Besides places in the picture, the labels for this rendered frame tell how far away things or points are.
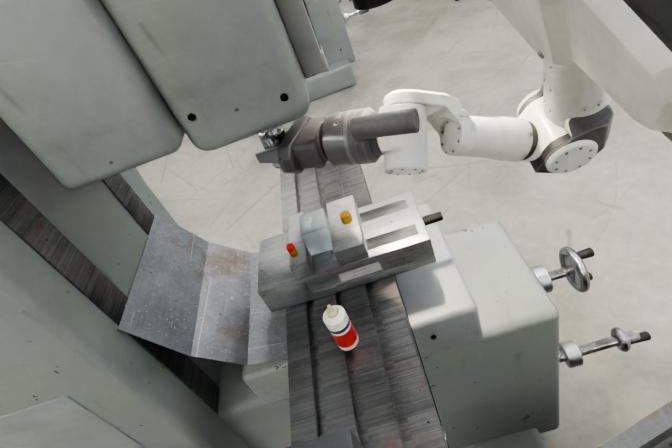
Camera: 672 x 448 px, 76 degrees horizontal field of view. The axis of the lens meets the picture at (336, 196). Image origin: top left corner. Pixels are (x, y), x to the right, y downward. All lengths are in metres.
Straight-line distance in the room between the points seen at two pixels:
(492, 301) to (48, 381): 0.86
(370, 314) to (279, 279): 0.19
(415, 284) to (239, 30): 0.62
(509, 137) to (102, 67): 0.58
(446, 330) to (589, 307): 1.08
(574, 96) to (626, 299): 1.37
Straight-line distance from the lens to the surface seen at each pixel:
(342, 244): 0.81
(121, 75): 0.62
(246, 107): 0.63
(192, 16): 0.59
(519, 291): 1.07
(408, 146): 0.64
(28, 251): 0.78
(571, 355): 1.22
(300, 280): 0.85
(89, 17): 0.61
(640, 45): 0.28
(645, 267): 2.09
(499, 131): 0.72
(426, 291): 0.94
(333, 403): 0.78
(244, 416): 1.13
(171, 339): 0.92
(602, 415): 1.75
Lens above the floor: 1.60
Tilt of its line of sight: 37 degrees down
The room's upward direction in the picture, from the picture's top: 23 degrees counter-clockwise
